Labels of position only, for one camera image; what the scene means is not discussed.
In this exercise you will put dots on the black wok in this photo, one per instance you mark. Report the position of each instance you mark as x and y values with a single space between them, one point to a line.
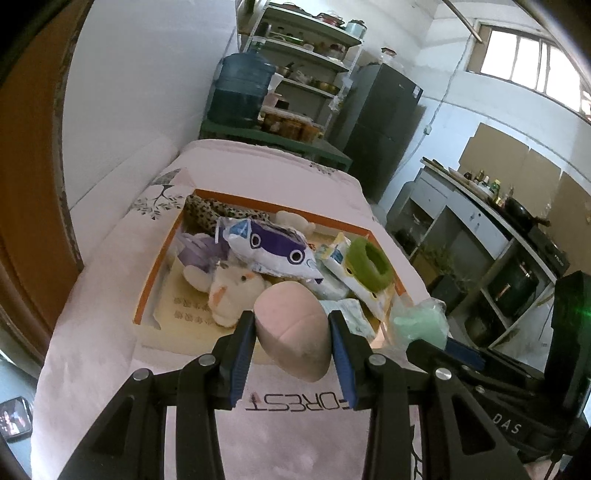
519 210

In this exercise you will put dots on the rusty metal pipe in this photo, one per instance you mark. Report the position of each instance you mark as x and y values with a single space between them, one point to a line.
464 21

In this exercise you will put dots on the pink printed blanket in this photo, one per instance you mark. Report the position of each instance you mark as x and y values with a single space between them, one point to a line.
115 346

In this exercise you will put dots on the yellow cartoon tissue pack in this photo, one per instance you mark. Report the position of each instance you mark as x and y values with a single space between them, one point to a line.
376 300

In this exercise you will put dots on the teal patterned tissue pack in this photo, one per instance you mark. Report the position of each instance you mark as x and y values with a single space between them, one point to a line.
355 318

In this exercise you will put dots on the dark green refrigerator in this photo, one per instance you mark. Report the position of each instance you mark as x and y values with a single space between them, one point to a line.
378 134

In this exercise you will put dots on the orange rimmed cardboard box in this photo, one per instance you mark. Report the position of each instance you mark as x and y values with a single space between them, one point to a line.
184 314

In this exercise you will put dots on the teal pot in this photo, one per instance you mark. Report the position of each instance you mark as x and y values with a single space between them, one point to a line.
356 28

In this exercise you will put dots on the white green tissue pack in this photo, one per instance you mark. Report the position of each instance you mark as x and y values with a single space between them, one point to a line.
330 286

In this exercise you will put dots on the pink egg shaped puff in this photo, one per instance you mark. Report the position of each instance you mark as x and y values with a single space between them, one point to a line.
293 332

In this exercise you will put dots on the blue water jug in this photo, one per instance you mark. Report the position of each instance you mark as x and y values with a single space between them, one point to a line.
238 92

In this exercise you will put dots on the cream plush bear light dress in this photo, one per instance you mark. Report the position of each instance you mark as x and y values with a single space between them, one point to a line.
293 220

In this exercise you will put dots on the metal shelf rack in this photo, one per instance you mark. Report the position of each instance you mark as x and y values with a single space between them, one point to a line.
309 60

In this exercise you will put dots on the white plush cat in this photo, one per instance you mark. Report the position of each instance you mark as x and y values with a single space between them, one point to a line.
233 293

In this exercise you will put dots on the brown wooden door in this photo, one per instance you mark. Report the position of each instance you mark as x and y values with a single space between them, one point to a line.
27 207

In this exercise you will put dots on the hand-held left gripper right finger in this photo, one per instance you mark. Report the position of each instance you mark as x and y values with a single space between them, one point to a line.
344 364

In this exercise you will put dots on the dark kettle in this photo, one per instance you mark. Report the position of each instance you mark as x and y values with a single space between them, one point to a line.
407 240

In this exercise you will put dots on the black gas stove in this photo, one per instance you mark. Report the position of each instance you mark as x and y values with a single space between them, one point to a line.
549 249

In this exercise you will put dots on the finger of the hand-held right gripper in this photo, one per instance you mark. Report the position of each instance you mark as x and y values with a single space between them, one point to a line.
464 351
427 355

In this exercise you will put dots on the smartphone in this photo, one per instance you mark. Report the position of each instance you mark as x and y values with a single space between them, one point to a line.
16 417

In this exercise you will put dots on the cardboard wall panel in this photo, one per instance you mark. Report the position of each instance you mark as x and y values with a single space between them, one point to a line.
494 147
538 177
572 217

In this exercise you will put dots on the red pot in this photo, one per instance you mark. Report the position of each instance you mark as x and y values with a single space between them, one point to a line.
330 18

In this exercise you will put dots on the small white yellow tissue pack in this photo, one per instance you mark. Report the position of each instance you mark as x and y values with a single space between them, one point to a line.
334 253

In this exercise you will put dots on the jar on refrigerator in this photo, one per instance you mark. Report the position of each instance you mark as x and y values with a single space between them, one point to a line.
388 56

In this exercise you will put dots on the purple cartoon tissue pack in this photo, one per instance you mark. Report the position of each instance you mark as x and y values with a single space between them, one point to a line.
272 251

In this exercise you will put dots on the leopard print scrunchie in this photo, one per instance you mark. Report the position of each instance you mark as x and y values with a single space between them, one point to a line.
207 214

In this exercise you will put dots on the potted plant in box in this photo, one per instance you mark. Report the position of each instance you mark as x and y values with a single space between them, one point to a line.
438 267
455 295

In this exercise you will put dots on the plush bear dark purple dress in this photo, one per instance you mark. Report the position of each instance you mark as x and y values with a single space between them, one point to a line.
198 254

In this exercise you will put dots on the grey kitchen counter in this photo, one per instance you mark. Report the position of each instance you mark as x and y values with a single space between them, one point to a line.
466 217

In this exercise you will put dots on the mint green sponge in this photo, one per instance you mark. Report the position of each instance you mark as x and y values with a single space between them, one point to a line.
420 325

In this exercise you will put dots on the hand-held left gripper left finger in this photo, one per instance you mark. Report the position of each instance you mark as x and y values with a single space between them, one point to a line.
242 364

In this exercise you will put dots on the large dark green pot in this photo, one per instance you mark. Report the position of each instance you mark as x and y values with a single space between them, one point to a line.
512 288

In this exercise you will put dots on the barred window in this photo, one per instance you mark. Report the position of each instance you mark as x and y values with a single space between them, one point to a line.
531 60

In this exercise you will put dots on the green table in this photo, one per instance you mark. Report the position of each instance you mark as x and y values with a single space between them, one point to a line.
323 150

